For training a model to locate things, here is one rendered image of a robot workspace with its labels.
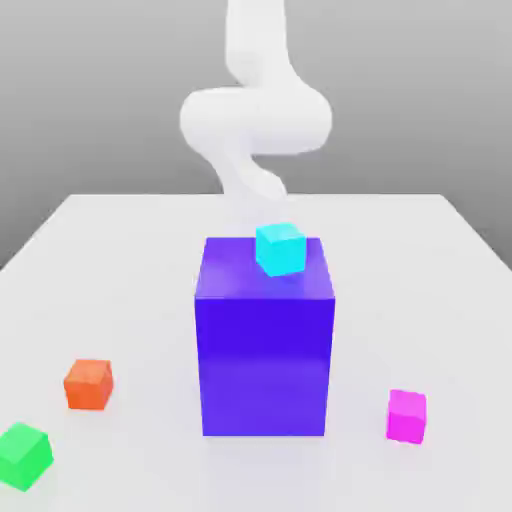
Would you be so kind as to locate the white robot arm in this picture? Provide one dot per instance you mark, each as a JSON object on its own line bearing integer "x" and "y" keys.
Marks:
{"x": 256, "y": 120}

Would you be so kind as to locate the small cyan cube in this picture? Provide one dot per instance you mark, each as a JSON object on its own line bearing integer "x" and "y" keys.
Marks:
{"x": 280, "y": 250}

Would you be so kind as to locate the small orange cube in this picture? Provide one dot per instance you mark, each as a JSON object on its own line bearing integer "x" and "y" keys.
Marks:
{"x": 88, "y": 386}

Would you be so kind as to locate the small magenta cube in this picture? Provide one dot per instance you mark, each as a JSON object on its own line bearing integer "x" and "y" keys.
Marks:
{"x": 406, "y": 418}

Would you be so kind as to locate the small green cube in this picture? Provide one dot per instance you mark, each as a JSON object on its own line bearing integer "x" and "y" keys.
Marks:
{"x": 22, "y": 456}

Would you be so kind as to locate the large purple box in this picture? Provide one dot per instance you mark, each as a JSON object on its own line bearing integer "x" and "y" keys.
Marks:
{"x": 264, "y": 360}

